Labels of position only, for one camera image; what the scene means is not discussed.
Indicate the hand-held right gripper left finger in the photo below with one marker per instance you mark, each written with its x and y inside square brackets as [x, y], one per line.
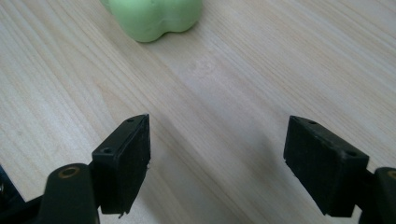
[123, 168]

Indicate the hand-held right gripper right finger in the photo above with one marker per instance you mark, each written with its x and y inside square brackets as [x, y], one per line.
[323, 171]

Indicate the green toy pepper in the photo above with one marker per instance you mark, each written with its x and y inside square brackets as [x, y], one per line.
[155, 15]

